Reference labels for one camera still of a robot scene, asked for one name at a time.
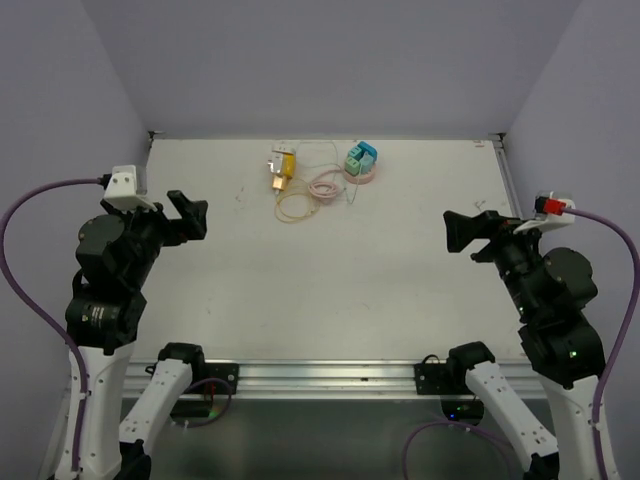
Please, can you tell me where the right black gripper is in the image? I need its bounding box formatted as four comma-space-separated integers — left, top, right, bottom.
443, 206, 551, 316

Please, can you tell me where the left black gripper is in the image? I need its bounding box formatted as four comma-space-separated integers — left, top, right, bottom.
102, 188, 207, 286

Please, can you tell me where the yellow cube socket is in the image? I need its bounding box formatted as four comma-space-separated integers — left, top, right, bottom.
269, 152, 296, 193

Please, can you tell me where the white plug adapter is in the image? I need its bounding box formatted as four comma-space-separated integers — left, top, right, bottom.
267, 143, 296, 177

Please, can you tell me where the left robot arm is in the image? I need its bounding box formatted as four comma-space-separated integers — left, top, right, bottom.
54, 190, 208, 479

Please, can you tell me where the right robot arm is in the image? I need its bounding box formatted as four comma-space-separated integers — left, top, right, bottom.
443, 197, 620, 479

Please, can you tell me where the pink round socket base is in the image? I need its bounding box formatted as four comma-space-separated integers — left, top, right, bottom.
342, 165, 377, 185

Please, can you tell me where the light blue plug adapter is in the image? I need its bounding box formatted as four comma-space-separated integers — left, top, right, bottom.
359, 153, 376, 175

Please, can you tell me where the green plug adapter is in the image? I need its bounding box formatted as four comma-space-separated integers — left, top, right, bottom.
344, 146, 364, 177

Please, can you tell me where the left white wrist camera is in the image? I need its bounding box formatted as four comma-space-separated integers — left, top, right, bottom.
103, 165, 156, 213

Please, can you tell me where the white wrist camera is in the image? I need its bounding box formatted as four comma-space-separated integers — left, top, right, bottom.
514, 191, 576, 234
103, 165, 156, 213

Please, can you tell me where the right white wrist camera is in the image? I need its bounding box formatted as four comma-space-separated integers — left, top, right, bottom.
514, 191, 576, 234

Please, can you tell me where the yellow coiled cable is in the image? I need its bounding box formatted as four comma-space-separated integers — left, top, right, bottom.
273, 177, 321, 222

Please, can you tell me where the white light blue cable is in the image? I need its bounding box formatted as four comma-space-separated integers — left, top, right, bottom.
294, 140, 361, 206

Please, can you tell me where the pink coiled cable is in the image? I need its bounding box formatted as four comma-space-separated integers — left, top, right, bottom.
308, 167, 351, 205

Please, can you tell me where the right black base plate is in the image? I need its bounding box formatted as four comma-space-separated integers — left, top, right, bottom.
413, 354, 471, 396

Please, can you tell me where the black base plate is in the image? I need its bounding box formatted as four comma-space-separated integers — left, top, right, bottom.
190, 361, 240, 395
413, 354, 471, 396

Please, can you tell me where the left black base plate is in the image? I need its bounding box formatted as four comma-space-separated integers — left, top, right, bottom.
190, 361, 240, 395

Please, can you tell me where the aluminium mounting rail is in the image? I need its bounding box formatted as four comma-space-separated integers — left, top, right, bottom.
119, 360, 546, 401

